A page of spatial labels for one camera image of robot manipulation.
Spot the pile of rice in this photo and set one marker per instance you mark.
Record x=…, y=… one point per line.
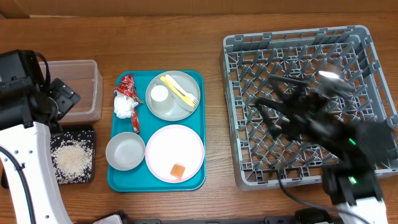
x=73, y=161

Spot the teal plastic tray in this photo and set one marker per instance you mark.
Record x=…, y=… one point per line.
x=140, y=179

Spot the white paper cup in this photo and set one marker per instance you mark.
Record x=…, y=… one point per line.
x=162, y=101

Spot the pink round plate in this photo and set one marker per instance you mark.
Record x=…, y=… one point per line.
x=174, y=144

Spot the grey round plate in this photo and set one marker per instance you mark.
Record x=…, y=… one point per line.
x=186, y=81

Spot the grey dishwasher rack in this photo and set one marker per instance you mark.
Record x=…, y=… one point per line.
x=247, y=62

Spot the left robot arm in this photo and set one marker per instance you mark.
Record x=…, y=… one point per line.
x=32, y=103

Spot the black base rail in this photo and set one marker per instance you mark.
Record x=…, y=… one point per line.
x=211, y=221

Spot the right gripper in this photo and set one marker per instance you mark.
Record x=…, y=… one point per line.
x=290, y=112

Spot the crumpled white napkin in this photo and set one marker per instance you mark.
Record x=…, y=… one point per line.
x=124, y=106

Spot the red snack wrapper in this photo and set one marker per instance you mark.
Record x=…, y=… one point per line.
x=127, y=87

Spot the orange food piece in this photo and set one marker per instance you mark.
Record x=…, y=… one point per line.
x=177, y=171

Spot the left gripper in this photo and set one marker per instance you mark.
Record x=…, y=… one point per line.
x=64, y=96

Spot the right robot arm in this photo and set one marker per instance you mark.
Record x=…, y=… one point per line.
x=352, y=184

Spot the grey bowl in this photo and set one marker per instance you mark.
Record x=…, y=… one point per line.
x=125, y=151

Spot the clear plastic bin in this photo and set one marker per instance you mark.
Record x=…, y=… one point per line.
x=84, y=77

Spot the white plastic fork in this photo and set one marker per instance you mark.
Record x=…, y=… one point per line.
x=181, y=90

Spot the black rectangular tray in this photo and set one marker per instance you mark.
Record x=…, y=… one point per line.
x=75, y=132

